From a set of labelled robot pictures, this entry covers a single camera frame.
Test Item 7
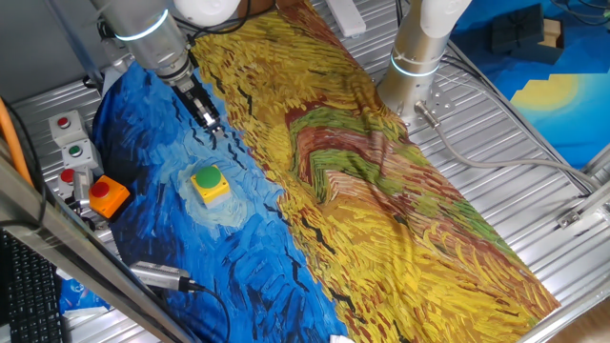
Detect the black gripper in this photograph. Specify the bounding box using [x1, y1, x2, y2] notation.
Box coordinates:
[172, 76, 227, 139]

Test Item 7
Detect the yellow box green push button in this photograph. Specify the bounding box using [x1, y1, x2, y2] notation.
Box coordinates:
[190, 164, 232, 210]

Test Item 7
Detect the orange box red button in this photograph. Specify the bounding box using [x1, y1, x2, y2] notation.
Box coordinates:
[88, 174, 132, 220]

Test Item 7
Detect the grey box green button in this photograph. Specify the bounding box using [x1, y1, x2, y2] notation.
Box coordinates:
[60, 138, 104, 176]

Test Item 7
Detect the grey box red button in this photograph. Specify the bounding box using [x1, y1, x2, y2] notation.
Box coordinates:
[48, 110, 90, 148]
[56, 166, 95, 201]

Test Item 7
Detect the white power strip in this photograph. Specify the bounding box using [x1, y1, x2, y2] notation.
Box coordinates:
[325, 0, 367, 38]

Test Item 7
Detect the Van Gogh print cloth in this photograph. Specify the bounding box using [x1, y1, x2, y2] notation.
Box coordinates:
[91, 0, 562, 343]

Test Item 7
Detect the blue tissue pack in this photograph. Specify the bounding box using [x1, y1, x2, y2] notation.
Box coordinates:
[57, 277, 112, 315]

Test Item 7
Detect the black keyboard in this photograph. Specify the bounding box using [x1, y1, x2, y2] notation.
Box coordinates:
[0, 228, 66, 343]

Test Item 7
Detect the black gift box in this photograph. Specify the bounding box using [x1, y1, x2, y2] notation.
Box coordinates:
[490, 3, 545, 54]

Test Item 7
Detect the dark box base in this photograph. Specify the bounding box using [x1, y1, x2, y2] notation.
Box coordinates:
[510, 41, 564, 66]

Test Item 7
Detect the small wooden box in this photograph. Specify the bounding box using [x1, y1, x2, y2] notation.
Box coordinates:
[542, 17, 566, 49]

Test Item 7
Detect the blue sun print cloth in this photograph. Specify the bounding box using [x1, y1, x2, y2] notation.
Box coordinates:
[450, 0, 610, 171]

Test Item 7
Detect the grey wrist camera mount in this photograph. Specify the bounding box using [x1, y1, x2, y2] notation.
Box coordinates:
[100, 37, 134, 72]

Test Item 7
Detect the black coiled cable bundle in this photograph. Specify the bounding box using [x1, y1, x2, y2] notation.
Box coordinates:
[97, 18, 115, 44]

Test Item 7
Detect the silver sensor on black mount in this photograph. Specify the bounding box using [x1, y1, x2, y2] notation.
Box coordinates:
[66, 169, 99, 225]

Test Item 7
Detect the silver ribbed camera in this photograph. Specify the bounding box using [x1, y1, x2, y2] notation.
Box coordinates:
[129, 260, 204, 293]

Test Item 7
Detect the grey diagonal frame post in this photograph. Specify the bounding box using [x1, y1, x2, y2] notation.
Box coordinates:
[43, 0, 105, 91]

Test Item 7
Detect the aluminium frame bar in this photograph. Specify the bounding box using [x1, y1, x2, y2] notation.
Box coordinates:
[0, 137, 201, 343]

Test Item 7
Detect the black camera cable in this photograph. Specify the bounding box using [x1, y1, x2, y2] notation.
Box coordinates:
[193, 283, 233, 343]

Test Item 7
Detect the orange hose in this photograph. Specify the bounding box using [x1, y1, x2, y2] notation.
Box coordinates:
[0, 96, 33, 188]

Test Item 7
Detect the grey cable with metal connector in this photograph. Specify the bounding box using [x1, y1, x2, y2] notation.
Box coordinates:
[413, 100, 602, 191]

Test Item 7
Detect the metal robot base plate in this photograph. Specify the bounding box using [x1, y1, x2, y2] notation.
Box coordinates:
[404, 85, 457, 129]

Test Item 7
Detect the aluminium rail with bracket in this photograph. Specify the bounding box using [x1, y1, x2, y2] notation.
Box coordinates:
[556, 142, 610, 230]

